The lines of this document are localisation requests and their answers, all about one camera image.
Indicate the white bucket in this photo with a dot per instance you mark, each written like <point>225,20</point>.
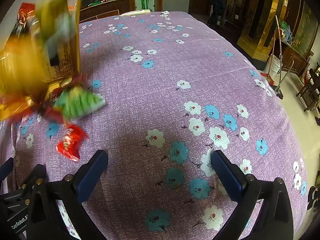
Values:
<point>276,66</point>

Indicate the white round tray gold rim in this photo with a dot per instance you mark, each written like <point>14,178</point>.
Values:
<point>65,55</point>

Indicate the green snack packet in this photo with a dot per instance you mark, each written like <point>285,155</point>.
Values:
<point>80,102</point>

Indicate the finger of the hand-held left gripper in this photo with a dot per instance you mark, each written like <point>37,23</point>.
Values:
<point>5,170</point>
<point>32,177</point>

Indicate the gold-trimmed wooden pillar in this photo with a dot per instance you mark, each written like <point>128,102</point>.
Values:
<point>267,25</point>

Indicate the white die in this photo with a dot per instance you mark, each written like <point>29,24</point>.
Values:
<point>165,13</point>

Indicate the red broom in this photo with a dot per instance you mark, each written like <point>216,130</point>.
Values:
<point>268,78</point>

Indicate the wooden sideboard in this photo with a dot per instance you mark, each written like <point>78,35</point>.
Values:
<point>296,57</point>

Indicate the dark hanging jacket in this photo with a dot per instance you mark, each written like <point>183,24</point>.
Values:
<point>217,7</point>

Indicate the framed landscape painting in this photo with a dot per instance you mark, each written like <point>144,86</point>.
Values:
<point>306,30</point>

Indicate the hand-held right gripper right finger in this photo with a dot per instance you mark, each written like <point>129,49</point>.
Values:
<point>225,175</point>

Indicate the red black snack packet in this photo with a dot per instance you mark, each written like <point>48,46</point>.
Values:
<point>22,20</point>

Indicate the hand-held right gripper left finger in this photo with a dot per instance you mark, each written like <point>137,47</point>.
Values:
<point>93,173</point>

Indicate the small red snack packet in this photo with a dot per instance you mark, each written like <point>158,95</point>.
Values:
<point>70,142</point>

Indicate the wooden chair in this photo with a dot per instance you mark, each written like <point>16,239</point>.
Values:
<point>310,90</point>

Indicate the floral purple tablecloth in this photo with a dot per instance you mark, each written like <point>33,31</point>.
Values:
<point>175,92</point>

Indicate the wooden stair railing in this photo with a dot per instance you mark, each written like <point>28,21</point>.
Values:
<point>237,15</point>

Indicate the wooden glass-front cabinet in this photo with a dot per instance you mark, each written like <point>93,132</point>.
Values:
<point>105,2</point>

